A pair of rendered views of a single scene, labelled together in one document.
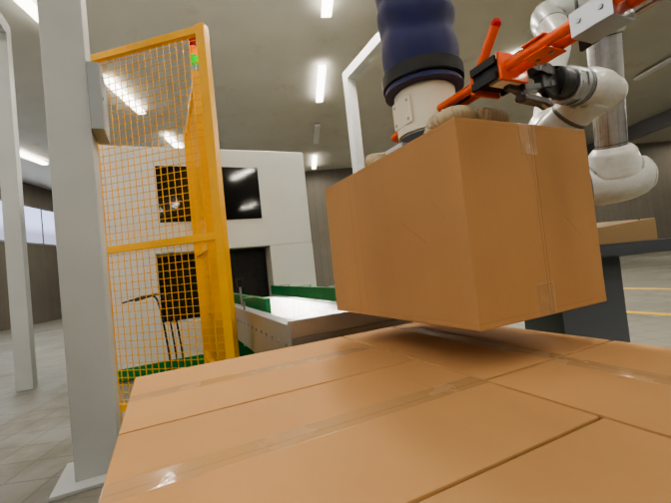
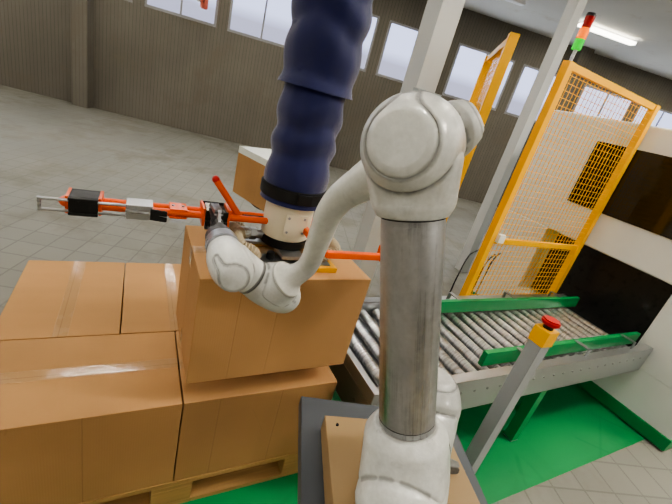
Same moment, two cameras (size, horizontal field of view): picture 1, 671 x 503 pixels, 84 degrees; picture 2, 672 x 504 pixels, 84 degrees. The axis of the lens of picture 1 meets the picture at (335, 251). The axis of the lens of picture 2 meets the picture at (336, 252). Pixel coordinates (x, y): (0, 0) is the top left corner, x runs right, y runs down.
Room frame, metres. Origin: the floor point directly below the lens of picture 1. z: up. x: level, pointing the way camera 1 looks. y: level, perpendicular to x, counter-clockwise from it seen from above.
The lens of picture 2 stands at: (1.10, -1.56, 1.60)
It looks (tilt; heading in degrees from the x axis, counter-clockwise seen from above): 22 degrees down; 84
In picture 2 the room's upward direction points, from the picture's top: 16 degrees clockwise
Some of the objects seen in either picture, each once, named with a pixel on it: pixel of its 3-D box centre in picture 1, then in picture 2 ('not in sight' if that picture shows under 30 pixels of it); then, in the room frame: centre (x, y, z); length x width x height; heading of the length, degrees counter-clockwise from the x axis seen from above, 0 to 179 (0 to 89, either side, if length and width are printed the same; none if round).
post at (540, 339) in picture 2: not in sight; (494, 420); (2.12, -0.34, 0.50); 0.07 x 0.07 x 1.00; 25
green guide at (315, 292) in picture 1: (305, 290); (578, 349); (2.88, 0.27, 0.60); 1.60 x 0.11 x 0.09; 25
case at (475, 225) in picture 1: (439, 235); (267, 297); (1.03, -0.29, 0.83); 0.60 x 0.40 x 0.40; 26
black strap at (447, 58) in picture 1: (422, 81); (294, 190); (1.04, -0.30, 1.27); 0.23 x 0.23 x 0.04
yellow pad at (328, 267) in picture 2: not in sight; (289, 259); (1.08, -0.38, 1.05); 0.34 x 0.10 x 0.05; 25
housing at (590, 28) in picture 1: (600, 17); (139, 209); (0.62, -0.49, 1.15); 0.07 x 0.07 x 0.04; 25
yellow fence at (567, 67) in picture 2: (203, 243); (540, 236); (2.81, 1.00, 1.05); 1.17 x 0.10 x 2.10; 25
